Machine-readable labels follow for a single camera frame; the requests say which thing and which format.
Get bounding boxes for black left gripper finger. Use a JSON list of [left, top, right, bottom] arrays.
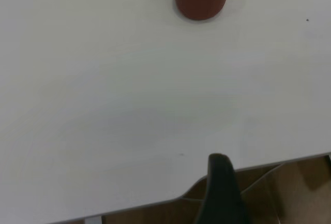
[[195, 153, 250, 224]]

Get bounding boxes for white table leg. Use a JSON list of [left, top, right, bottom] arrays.
[[84, 215, 103, 224]]

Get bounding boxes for white cable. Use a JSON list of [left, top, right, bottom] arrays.
[[239, 163, 285, 192]]

